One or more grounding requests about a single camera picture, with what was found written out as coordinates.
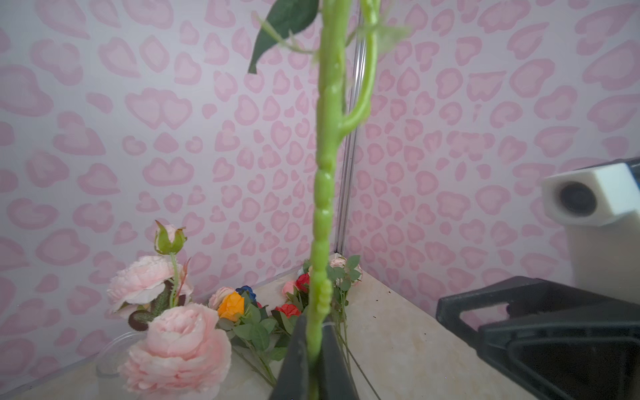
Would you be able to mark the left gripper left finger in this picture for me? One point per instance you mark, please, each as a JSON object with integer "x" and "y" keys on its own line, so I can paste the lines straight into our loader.
{"x": 293, "y": 378}

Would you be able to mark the blue rose stem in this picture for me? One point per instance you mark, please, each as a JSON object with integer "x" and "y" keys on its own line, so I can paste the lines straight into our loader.
{"x": 248, "y": 292}

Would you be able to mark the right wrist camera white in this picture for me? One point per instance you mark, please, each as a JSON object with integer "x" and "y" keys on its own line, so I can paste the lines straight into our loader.
{"x": 599, "y": 210}

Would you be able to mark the right aluminium frame strut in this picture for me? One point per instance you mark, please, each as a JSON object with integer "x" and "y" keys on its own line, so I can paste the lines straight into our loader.
{"x": 358, "y": 52}

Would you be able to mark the clear glass cylinder vase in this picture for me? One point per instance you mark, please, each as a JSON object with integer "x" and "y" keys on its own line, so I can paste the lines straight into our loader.
{"x": 115, "y": 354}

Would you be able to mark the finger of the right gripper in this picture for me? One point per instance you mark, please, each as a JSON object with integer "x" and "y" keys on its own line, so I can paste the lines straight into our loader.
{"x": 554, "y": 341}

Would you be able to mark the pink peony flower stem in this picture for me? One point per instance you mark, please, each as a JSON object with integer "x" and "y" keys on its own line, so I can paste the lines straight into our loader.
{"x": 184, "y": 356}

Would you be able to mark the pink peony branch with bud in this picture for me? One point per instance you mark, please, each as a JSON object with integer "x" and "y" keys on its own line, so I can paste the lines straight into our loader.
{"x": 320, "y": 28}

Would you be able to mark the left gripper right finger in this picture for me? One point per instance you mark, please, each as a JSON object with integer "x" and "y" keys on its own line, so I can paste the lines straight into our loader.
{"x": 335, "y": 381}

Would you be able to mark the orange rose stem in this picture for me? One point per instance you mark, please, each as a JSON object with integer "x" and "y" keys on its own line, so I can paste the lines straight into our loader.
{"x": 249, "y": 328}

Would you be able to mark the striped pink peony branch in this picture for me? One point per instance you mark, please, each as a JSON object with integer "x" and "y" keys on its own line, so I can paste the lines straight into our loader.
{"x": 152, "y": 284}

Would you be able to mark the small mixed roses spray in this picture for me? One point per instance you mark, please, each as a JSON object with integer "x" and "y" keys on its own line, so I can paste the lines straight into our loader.
{"x": 344, "y": 273}

